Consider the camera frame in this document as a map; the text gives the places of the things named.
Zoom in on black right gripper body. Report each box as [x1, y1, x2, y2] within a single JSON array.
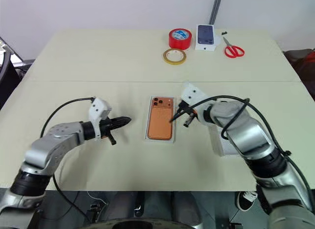
[[179, 100, 198, 119]]

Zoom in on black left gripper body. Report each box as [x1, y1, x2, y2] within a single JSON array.
[[99, 117, 118, 139]]

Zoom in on white phone box base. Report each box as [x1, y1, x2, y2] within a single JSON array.
[[144, 95, 177, 143]]

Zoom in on white phone box lid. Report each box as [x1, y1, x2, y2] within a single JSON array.
[[212, 127, 245, 157]]

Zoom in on phone box with purple print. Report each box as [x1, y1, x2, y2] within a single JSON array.
[[195, 24, 221, 52]]

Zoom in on orange smartphone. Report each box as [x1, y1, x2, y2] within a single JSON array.
[[147, 97, 174, 140]]

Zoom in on yellow tape roll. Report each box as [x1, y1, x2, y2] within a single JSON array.
[[163, 48, 187, 66]]

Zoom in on red tape roll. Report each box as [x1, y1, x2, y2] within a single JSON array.
[[168, 28, 192, 50]]

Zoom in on black and white sneaker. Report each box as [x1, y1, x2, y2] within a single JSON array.
[[236, 191, 258, 212]]

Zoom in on black office chair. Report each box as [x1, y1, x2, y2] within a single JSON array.
[[0, 36, 35, 109]]

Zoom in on dark bag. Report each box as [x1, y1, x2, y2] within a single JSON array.
[[283, 48, 315, 101]]

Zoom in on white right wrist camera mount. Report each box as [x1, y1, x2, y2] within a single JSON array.
[[180, 80, 207, 109]]

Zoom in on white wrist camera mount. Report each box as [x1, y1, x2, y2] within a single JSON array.
[[180, 80, 207, 109], [88, 97, 113, 141]]

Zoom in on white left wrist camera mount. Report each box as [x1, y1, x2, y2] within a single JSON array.
[[88, 97, 113, 141]]

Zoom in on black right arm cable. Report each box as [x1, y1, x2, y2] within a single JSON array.
[[188, 95, 313, 197]]

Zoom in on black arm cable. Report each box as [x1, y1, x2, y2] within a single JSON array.
[[188, 95, 313, 197], [40, 97, 96, 222]]

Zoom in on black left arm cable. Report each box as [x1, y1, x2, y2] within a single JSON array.
[[40, 97, 96, 222]]

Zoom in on thin white cable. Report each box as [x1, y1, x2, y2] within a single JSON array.
[[87, 191, 109, 205]]

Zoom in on red-handled scissors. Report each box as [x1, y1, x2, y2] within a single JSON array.
[[222, 36, 246, 59]]

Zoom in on grey cable conduit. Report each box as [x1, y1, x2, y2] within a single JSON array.
[[209, 0, 223, 25]]

